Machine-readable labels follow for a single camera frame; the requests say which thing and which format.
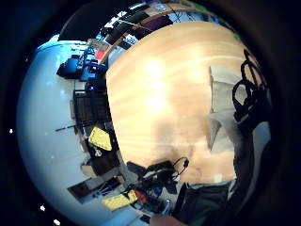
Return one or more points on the beige cloth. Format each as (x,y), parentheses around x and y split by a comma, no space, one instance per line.
(223,94)

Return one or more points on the the person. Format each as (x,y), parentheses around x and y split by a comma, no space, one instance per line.
(203,201)

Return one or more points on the purple panel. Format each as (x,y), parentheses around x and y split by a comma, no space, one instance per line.
(155,24)

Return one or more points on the black device on table edge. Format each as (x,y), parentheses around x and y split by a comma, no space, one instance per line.
(158,168)

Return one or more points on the red object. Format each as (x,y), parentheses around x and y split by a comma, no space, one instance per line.
(140,197)

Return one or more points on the yellow quilted cushion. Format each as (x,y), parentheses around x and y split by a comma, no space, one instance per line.
(119,201)
(100,138)

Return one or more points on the black mesh chair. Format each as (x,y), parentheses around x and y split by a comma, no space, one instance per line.
(91,108)

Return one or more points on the brown cardboard box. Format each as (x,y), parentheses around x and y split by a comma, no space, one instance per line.
(89,169)

